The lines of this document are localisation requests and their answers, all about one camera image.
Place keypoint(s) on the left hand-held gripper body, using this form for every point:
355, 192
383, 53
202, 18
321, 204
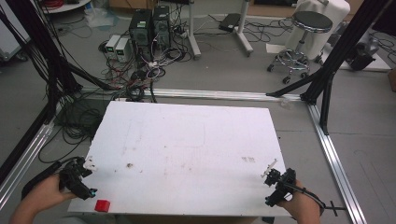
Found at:
72, 183

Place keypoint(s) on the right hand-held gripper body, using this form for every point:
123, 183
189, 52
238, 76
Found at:
281, 188

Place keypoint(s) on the person's right hand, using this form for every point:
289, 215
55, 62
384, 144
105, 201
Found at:
300, 203

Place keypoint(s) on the person's left hand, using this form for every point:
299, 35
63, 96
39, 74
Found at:
46, 194

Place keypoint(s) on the red block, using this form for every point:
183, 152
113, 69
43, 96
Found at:
102, 206

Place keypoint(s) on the white power supply unit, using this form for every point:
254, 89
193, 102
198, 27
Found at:
122, 49
112, 43

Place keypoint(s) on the white paper sheet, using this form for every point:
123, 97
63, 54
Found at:
275, 48

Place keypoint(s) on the white power strip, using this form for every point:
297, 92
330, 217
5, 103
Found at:
153, 64

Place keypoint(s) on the white desk leg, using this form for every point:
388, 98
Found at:
193, 37
244, 31

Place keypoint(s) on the large black computer tower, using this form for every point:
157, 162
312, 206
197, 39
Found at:
140, 32

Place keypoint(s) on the white panel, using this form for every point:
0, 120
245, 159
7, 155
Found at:
11, 37

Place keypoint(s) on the clear plastic bag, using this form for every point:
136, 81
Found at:
99, 18

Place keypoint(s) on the black machine on platform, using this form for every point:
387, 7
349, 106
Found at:
362, 56

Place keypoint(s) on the brown cardboard box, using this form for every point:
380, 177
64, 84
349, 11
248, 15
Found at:
392, 80

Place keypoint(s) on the flat black box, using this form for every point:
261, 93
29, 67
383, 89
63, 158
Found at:
229, 22

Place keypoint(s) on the white floor platform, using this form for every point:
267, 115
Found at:
379, 63

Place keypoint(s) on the black round swivel stool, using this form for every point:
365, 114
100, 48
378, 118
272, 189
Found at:
311, 21

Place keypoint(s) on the round white table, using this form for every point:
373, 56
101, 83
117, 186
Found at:
67, 6

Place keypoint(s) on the slim black computer tower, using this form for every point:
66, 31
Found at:
162, 26

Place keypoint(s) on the white covered bulky object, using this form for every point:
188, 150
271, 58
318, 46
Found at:
339, 11

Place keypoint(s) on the long aluminium floor rail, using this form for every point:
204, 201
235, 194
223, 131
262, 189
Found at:
218, 94

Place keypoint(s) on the black braced frame post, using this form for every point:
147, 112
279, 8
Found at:
339, 53

